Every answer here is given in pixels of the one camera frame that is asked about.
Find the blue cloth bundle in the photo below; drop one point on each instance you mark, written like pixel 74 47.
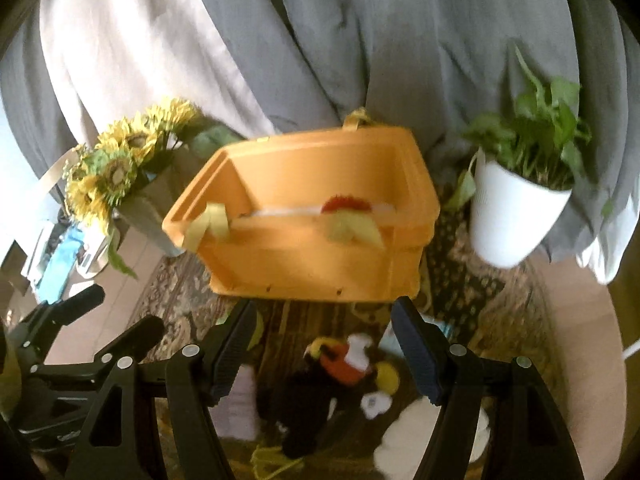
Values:
pixel 57 272

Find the left grey curtain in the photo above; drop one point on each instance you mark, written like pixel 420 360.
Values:
pixel 34 114

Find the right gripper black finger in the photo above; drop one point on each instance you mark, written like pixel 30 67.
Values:
pixel 135 342

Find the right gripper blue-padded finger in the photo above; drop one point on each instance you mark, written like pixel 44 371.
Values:
pixel 39 329

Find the white sheer curtain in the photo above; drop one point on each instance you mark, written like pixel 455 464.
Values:
pixel 605 254

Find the beige curtain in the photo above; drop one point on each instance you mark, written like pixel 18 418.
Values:
pixel 109 59

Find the red fluffy pompom toy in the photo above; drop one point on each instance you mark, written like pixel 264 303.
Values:
pixel 345 202

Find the patterned oriental rug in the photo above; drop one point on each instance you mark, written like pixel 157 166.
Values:
pixel 498 314

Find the gold desk lamp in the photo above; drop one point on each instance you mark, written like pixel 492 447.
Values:
pixel 92 259

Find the white pumpkin plush cushion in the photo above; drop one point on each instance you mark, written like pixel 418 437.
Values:
pixel 404 443

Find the artificial sunflower bouquet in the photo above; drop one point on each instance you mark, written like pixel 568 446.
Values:
pixel 171 139

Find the black plush toy red hat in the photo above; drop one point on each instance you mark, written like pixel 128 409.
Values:
pixel 337 375

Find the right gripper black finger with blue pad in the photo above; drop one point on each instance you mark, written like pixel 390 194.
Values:
pixel 197 377
pixel 529 439

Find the orange plastic storage crate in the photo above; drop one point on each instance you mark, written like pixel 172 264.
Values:
pixel 253 215

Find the grey ribbed vase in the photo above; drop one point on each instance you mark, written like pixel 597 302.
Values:
pixel 146 209

